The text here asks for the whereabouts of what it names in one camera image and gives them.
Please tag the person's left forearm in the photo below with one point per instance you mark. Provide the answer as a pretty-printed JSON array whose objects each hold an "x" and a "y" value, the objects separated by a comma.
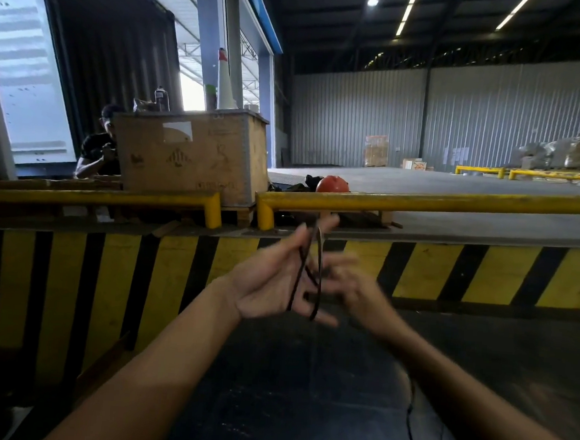
[{"x": 161, "y": 367}]

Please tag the dark shipping container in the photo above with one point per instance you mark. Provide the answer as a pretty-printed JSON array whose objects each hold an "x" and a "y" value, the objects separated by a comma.
[{"x": 113, "y": 56}]

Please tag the red safety helmet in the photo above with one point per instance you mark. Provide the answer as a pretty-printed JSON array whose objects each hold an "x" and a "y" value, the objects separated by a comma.
[{"x": 333, "y": 184}]

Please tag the short yellow guard rail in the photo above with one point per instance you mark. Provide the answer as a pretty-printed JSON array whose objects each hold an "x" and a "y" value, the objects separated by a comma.
[{"x": 98, "y": 197}]

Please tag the stacked brown cartons pallet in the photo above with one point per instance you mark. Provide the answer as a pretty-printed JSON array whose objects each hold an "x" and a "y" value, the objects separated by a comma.
[{"x": 376, "y": 151}]

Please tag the small cardboard box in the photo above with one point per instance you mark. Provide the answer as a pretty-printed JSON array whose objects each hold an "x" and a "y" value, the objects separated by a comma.
[{"x": 414, "y": 164}]

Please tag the black bag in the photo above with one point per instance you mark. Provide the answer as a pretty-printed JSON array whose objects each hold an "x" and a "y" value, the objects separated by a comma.
[{"x": 302, "y": 184}]

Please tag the person's right forearm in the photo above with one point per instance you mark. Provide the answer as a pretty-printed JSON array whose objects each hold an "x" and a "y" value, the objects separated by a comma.
[{"x": 465, "y": 403}]

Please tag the white traffic cone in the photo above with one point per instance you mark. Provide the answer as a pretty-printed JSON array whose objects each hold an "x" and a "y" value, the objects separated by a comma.
[{"x": 226, "y": 86}]

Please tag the blue steel pillar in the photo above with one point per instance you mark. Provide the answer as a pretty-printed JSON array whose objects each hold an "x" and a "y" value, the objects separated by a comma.
[{"x": 211, "y": 38}]

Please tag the plastic wrapped goods pile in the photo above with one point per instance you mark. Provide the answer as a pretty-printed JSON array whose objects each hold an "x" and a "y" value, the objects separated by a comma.
[{"x": 565, "y": 152}]

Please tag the white container door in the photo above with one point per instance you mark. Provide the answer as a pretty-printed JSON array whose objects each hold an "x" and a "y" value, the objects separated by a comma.
[{"x": 28, "y": 60}]

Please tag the wide distant yellow barrier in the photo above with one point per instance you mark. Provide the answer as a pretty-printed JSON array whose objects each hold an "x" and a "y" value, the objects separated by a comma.
[{"x": 560, "y": 175}]

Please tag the dark bottle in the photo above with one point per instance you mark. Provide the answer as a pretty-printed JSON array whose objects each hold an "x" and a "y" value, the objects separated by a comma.
[{"x": 162, "y": 99}]

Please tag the person's left little finger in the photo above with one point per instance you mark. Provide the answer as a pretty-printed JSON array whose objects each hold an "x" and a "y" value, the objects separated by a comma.
[{"x": 315, "y": 316}]

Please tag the person's right fingers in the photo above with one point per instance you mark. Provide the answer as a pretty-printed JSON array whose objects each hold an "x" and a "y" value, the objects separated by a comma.
[{"x": 333, "y": 280}]

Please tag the person's left hand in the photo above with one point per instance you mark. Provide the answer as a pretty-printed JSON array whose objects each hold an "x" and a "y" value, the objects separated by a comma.
[{"x": 260, "y": 287}]

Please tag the large wooden crate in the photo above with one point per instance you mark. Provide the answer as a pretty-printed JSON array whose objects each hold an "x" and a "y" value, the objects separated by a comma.
[{"x": 190, "y": 153}]

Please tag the person's right hand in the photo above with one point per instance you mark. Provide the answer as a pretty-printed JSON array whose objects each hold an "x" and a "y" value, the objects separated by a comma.
[{"x": 359, "y": 294}]

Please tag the yellow black striped dock edge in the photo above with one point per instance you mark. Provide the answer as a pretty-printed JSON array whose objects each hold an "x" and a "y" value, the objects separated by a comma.
[{"x": 464, "y": 272}]

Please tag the small distant yellow barrier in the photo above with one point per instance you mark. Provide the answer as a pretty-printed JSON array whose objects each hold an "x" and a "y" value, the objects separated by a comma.
[{"x": 479, "y": 169}]

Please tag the long ceiling light strip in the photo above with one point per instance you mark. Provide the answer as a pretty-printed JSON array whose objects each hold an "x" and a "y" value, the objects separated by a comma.
[
  {"x": 407, "y": 12},
  {"x": 513, "y": 12}
]

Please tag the long yellow guard rail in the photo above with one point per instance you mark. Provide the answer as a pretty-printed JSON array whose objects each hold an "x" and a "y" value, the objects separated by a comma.
[{"x": 420, "y": 202}]

